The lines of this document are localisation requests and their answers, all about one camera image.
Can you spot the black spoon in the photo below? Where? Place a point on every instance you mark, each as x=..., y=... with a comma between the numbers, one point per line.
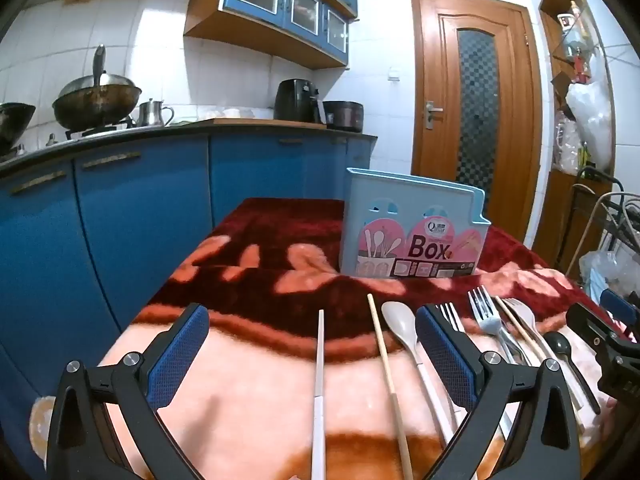
x=557, y=342

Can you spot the white chopstick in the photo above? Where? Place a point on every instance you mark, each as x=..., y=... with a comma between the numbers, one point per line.
x=320, y=385

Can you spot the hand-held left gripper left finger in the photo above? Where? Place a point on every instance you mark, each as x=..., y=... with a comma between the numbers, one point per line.
x=180, y=350

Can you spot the red figurine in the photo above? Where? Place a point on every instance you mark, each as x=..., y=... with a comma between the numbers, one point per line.
x=580, y=67

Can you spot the steel ladle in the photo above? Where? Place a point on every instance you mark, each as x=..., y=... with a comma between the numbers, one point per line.
x=100, y=60

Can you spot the steel fork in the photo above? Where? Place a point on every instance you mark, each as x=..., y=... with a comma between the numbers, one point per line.
x=485, y=312
x=452, y=315

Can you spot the white plastic bag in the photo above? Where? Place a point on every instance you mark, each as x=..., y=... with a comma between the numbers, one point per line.
x=592, y=115

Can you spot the gas stove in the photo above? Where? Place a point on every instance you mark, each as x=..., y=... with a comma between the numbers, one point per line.
x=100, y=131

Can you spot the black pan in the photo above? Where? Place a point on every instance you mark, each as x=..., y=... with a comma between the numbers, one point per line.
x=15, y=120

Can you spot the white wall switch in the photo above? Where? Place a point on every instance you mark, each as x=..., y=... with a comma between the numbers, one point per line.
x=394, y=74

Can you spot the steel wok lid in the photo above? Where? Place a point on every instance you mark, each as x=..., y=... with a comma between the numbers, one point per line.
x=117, y=81

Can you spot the wooden door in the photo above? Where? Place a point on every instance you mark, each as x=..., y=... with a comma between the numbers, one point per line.
x=430, y=60

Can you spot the wooden shelf unit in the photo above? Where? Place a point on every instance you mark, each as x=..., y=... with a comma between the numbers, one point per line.
x=565, y=210

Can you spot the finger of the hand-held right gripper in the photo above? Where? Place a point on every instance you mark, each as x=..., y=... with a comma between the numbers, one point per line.
x=595, y=330
x=617, y=305

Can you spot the blue lower kitchen cabinets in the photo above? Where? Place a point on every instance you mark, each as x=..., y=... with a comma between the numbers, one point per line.
x=150, y=220

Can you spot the dark rice cooker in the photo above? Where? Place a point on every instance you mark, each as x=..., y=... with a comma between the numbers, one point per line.
x=342, y=115

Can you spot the crumpled clear plastic bag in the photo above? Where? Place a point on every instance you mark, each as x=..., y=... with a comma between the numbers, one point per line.
x=600, y=270

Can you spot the black air fryer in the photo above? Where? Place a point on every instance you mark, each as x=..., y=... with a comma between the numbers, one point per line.
x=295, y=100

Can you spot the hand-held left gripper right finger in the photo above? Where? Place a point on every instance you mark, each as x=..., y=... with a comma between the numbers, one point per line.
x=445, y=355

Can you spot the blue glass-door wall cabinet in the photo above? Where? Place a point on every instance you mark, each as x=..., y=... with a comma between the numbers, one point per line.
x=280, y=5

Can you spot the red and pink printed blanket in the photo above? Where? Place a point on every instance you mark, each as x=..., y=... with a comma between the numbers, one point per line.
x=250, y=385

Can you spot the black wok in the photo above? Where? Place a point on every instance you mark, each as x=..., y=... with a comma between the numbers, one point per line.
x=97, y=107

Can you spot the wooden chopstick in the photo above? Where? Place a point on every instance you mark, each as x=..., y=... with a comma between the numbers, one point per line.
x=515, y=322
x=387, y=370

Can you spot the light blue utensil box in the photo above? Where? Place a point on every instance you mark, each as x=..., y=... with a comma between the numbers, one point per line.
x=400, y=210

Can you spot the steel kettle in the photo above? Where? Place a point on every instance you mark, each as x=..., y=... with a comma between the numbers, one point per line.
x=150, y=112

